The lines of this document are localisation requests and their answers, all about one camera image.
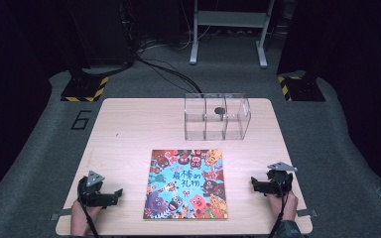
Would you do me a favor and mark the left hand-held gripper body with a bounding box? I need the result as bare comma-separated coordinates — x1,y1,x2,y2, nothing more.
76,170,114,208

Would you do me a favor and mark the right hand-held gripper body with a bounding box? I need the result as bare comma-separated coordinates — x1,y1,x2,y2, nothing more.
265,161,299,198

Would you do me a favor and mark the clear acrylic divided organizer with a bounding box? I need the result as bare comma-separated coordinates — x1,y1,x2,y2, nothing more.
184,92,253,142

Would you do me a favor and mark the colourful picture book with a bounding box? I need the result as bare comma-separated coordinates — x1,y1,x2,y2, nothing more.
142,149,229,221

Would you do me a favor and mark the person's left hand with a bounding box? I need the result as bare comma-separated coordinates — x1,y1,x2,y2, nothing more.
70,199,103,237

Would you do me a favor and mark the person's right hand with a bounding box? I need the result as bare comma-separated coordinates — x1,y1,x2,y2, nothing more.
266,190,300,222

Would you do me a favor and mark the black hazard-striped stand base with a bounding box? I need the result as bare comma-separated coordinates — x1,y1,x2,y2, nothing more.
60,75,110,103
276,72,326,103

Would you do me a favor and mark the black cabinet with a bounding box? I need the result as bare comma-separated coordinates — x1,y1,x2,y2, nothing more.
64,0,136,68

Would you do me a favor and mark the white metal stand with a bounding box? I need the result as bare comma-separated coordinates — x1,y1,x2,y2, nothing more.
189,0,276,69

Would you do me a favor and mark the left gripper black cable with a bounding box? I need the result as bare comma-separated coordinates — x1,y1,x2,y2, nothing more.
80,196,99,238

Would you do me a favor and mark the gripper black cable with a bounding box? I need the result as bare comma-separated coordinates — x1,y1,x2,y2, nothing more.
80,196,99,238
268,178,291,238

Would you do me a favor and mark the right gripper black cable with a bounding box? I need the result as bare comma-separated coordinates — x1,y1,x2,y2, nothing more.
268,178,291,238

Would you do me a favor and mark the grey metal table bracket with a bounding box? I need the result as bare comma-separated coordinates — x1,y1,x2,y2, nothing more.
296,208,318,218
50,208,74,221

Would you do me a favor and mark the bundle of black floor cables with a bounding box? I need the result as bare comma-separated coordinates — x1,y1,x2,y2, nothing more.
134,54,203,95

